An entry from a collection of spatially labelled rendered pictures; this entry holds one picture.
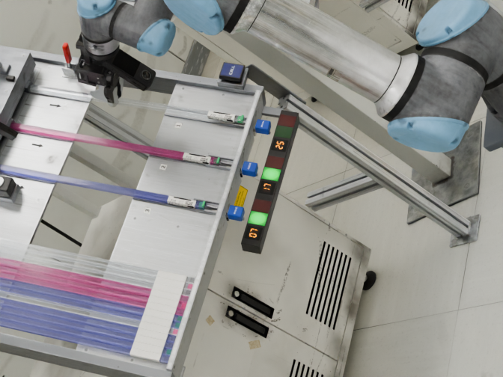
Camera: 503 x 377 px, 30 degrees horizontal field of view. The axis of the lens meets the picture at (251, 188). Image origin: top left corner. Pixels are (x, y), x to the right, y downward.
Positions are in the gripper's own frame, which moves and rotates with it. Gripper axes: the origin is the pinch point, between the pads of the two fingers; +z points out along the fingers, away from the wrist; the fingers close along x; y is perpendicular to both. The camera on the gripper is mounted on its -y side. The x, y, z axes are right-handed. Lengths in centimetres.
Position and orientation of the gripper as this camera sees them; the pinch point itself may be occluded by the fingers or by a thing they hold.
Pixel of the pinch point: (117, 99)
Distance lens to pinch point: 213.2
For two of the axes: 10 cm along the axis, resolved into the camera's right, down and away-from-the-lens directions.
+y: -9.6, -2.5, 0.8
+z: -0.6, 4.8, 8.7
